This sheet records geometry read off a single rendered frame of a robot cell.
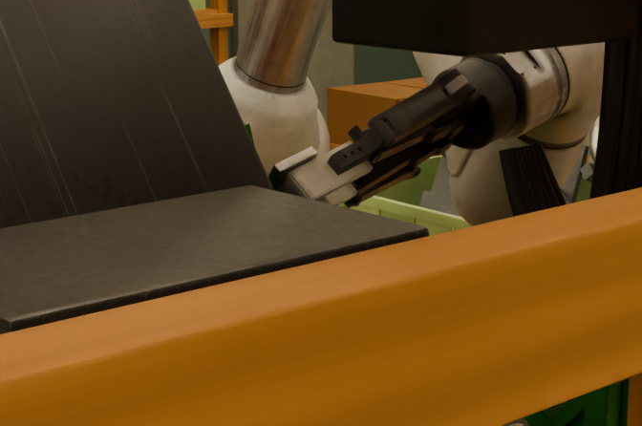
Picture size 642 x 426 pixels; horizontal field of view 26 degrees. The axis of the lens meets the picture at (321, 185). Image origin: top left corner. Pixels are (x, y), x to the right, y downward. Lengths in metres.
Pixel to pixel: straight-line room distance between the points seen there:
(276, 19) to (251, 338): 1.28
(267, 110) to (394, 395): 1.25
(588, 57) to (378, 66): 8.39
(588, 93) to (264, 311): 0.74
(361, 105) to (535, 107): 6.11
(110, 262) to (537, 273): 0.25
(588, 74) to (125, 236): 0.55
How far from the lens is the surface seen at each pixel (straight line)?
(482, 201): 1.40
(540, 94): 1.22
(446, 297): 0.65
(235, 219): 0.90
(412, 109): 1.12
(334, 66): 9.22
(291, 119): 1.88
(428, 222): 2.21
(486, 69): 1.20
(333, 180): 1.09
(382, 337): 0.62
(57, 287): 0.75
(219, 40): 7.76
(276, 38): 1.84
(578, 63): 1.26
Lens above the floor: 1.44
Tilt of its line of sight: 12 degrees down
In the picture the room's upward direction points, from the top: straight up
